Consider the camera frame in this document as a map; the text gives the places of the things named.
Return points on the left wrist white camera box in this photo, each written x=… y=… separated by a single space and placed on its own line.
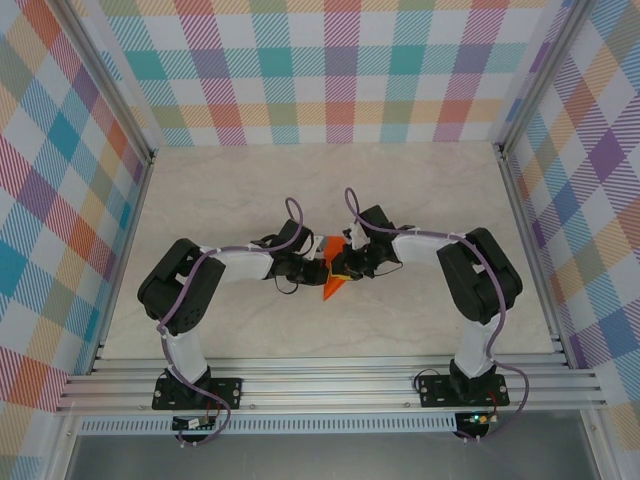
x=316 y=247

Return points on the aluminium corner post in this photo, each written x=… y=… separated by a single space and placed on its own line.
x=545 y=75
x=107 y=80

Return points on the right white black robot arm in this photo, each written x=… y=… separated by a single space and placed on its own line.
x=425 y=245

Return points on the aluminium mounting rail frame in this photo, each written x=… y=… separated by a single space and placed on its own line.
x=325 y=385

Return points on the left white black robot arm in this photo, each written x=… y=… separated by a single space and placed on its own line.
x=240 y=262

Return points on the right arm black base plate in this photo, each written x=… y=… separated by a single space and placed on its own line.
x=435 y=392

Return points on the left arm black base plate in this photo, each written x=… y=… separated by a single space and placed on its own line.
x=227 y=392

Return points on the aluminium side rail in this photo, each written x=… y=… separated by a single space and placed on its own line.
x=122 y=265
x=534 y=260

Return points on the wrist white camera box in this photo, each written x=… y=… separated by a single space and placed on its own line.
x=316 y=247
x=356 y=237

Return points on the orange paper sheet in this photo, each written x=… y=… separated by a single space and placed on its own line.
x=332 y=290

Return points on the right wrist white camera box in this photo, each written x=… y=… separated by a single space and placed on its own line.
x=356 y=237

